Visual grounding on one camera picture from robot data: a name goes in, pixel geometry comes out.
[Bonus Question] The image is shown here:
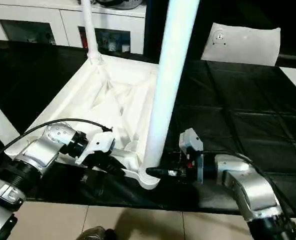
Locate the white plastic table top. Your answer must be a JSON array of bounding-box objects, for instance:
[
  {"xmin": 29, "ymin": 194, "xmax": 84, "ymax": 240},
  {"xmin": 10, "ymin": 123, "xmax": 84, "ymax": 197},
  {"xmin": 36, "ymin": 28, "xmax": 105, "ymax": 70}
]
[{"xmin": 4, "ymin": 53, "xmax": 163, "ymax": 190}]

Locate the black work mat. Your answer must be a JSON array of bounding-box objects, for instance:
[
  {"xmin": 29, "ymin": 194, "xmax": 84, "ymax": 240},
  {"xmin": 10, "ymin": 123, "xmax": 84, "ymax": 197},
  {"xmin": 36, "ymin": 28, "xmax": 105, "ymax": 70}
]
[{"xmin": 0, "ymin": 38, "xmax": 296, "ymax": 216}]

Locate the red item behind glass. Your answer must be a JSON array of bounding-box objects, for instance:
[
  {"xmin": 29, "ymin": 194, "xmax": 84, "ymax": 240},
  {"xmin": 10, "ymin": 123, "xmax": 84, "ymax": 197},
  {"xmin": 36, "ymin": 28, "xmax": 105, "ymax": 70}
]
[{"xmin": 79, "ymin": 26, "xmax": 87, "ymax": 48}]

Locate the white board with round fitting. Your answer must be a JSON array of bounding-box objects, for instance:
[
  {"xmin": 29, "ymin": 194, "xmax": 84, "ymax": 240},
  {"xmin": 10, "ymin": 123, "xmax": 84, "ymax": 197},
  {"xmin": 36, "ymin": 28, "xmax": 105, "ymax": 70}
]
[{"xmin": 200, "ymin": 22, "xmax": 282, "ymax": 67}]

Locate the dark cabinet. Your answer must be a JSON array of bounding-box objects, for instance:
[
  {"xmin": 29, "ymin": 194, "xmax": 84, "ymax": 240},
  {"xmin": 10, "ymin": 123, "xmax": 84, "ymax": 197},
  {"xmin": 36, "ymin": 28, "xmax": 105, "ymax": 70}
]
[{"xmin": 144, "ymin": 0, "xmax": 214, "ymax": 63}]

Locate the dark grey bar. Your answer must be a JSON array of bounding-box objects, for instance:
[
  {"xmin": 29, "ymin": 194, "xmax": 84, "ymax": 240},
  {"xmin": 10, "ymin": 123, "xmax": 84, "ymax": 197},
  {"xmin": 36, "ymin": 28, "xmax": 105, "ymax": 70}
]
[{"xmin": 278, "ymin": 53, "xmax": 296, "ymax": 63}]

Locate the white glass-door cabinet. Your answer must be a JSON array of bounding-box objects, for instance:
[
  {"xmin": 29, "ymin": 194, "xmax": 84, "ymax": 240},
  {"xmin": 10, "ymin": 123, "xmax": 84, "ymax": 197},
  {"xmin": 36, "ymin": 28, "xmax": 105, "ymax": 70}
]
[{"xmin": 0, "ymin": 0, "xmax": 147, "ymax": 55}]

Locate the grey round object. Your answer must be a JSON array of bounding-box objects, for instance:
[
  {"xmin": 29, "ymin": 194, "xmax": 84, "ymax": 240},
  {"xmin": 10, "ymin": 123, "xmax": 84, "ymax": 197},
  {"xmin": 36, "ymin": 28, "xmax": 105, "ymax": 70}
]
[{"xmin": 97, "ymin": 0, "xmax": 139, "ymax": 8}]

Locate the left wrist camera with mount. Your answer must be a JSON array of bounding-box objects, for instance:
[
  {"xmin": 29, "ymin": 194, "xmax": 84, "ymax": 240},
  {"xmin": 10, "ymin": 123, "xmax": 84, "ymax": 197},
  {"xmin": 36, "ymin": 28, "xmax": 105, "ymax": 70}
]
[{"xmin": 75, "ymin": 131, "xmax": 116, "ymax": 166}]

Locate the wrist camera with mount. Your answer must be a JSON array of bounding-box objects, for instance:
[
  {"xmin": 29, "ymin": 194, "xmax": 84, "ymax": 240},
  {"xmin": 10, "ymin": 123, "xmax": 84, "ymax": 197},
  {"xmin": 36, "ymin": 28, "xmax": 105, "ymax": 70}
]
[
  {"xmin": 75, "ymin": 131, "xmax": 116, "ymax": 166},
  {"xmin": 178, "ymin": 127, "xmax": 204, "ymax": 183}
]

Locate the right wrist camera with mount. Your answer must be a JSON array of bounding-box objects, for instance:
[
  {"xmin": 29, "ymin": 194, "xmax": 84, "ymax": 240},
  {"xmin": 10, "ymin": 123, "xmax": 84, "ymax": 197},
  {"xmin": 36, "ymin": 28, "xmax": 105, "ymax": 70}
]
[{"xmin": 178, "ymin": 127, "xmax": 204, "ymax": 183}]

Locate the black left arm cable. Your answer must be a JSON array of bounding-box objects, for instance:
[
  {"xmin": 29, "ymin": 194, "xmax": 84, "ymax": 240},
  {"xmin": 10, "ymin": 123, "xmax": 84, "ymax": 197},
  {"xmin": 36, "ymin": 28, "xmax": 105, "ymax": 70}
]
[{"xmin": 0, "ymin": 118, "xmax": 113, "ymax": 166}]

